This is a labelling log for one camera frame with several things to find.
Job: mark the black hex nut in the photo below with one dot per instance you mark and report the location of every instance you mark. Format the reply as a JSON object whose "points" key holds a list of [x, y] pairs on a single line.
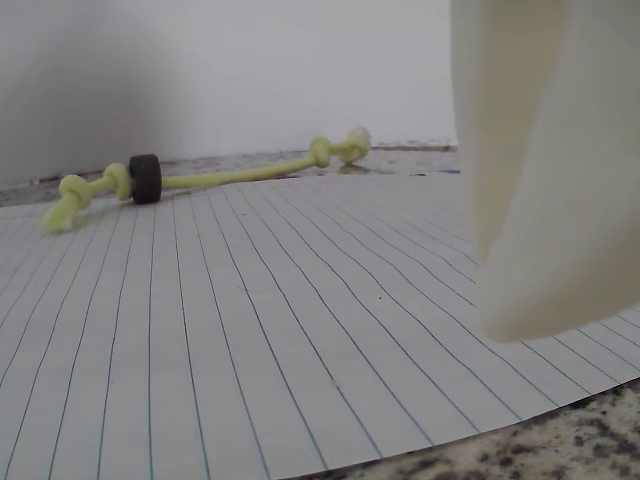
{"points": [[145, 180]]}

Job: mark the white backdrop board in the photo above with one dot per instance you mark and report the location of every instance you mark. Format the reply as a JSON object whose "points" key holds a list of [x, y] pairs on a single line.
{"points": [[250, 75]]}

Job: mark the lined white paper sheet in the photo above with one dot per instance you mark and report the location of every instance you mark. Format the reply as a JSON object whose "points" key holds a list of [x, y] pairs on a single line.
{"points": [[250, 325]]}

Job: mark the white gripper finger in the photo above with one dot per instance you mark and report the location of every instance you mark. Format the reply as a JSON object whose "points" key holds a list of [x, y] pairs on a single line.
{"points": [[560, 175]]}

